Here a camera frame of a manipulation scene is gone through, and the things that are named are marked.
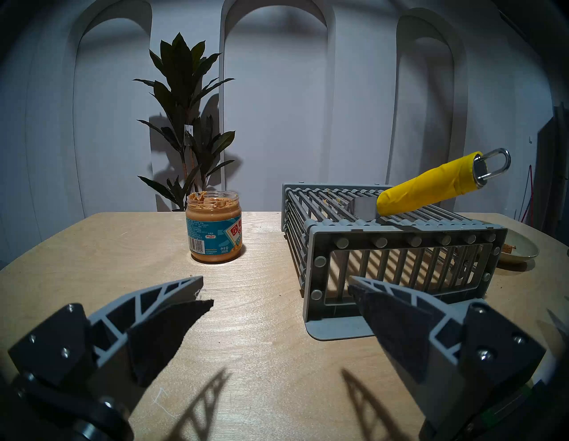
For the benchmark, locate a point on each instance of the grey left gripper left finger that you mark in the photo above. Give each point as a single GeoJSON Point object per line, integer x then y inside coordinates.
{"type": "Point", "coordinates": [111, 329]}

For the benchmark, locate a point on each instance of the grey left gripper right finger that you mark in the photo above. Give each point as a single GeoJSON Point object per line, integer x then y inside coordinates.
{"type": "Point", "coordinates": [444, 346]}

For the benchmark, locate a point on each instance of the green ceramic plate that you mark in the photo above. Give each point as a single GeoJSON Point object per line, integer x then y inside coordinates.
{"type": "Point", "coordinates": [524, 249]}

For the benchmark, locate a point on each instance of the peanut butter jar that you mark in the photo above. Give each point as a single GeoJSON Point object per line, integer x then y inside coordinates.
{"type": "Point", "coordinates": [213, 231]}

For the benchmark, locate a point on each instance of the grey dish rack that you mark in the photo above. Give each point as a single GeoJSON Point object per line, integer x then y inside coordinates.
{"type": "Point", "coordinates": [320, 266]}

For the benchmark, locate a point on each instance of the dark grey door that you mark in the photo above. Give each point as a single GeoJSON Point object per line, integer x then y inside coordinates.
{"type": "Point", "coordinates": [553, 178]}

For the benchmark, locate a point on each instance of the tall potted plant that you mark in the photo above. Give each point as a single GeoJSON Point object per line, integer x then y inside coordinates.
{"type": "Point", "coordinates": [182, 89]}

